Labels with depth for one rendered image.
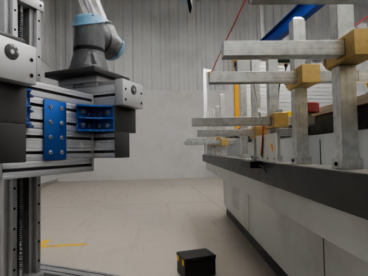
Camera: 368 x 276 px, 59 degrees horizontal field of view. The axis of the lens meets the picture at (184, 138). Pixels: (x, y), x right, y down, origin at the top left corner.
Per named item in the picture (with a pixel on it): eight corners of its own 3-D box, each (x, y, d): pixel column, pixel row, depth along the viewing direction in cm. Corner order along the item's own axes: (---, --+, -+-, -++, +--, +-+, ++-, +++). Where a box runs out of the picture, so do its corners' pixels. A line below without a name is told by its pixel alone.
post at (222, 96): (221, 156, 242) (219, 93, 244) (220, 156, 245) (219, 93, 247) (225, 156, 242) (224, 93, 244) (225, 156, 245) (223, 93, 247)
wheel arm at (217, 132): (197, 138, 138) (197, 128, 138) (197, 138, 141) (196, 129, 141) (298, 137, 139) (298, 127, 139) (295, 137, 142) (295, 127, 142)
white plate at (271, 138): (275, 162, 109) (274, 132, 109) (256, 160, 135) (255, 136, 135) (277, 162, 109) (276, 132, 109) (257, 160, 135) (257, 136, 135)
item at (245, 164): (253, 174, 115) (253, 161, 115) (241, 170, 137) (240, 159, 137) (268, 174, 115) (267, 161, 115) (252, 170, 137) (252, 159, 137)
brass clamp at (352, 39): (351, 54, 61) (351, 28, 61) (319, 72, 74) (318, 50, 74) (384, 54, 61) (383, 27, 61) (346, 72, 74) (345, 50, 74)
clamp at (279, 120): (274, 127, 110) (274, 112, 110) (263, 129, 124) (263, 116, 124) (290, 126, 110) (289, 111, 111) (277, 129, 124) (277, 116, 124)
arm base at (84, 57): (59, 73, 119) (58, 46, 119) (86, 81, 133) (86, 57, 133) (92, 68, 113) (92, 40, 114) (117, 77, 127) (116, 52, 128)
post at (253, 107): (254, 164, 142) (251, 56, 144) (252, 164, 145) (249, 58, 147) (262, 164, 142) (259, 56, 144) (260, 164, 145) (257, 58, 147)
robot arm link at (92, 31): (65, 46, 119) (65, 10, 120) (86, 56, 132) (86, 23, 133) (94, 42, 116) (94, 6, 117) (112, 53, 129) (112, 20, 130)
